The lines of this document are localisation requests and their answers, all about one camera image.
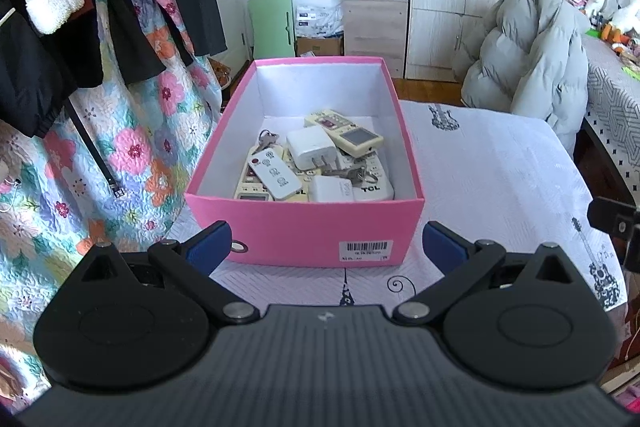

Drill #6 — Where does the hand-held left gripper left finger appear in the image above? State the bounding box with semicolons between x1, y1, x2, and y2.
80;219;261;326

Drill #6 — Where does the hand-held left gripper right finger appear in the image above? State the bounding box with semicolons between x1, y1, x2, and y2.
392;219;574;326

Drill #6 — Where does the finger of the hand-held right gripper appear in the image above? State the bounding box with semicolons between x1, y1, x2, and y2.
587;196;640;239

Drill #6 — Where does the yellow remote control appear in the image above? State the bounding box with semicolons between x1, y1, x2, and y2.
234;146;307;203

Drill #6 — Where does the pink cardboard box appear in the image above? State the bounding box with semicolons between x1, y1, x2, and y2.
183;55;426;268

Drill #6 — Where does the white remote control with display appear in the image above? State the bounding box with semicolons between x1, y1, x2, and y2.
349;156;396;203

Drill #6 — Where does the small white remote control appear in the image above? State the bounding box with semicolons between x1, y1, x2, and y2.
247;146;303;201

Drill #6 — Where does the bunch of keys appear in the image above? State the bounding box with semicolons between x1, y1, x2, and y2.
324;161;379;186
256;129;281;156

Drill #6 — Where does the white charger plug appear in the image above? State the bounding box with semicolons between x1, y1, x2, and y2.
285;126;338;171
308;176;359;203

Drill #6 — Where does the large cream remote control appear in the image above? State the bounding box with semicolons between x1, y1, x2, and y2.
304;109;384;158

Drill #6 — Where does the white quilted table cover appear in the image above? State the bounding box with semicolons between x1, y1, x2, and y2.
167;99;629;324

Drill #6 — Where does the floral quilt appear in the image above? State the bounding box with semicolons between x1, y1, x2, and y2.
0;0;224;409

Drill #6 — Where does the black white patterned tablecloth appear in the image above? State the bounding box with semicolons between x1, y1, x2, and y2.
579;31;640;158

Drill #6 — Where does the black belt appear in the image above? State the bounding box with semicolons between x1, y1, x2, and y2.
66;103;125;200

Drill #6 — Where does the grey puffer jacket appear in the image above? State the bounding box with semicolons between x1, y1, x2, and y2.
459;0;591;148

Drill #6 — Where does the cardboard box with label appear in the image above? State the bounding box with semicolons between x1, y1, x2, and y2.
294;37;345;58

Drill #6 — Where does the green folding table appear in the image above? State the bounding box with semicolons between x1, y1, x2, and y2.
247;0;297;60

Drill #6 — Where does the black hanging garment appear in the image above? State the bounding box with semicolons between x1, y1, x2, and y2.
0;0;167;138

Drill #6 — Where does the plastic bag of white packets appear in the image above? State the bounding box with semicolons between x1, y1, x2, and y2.
294;2;344;39

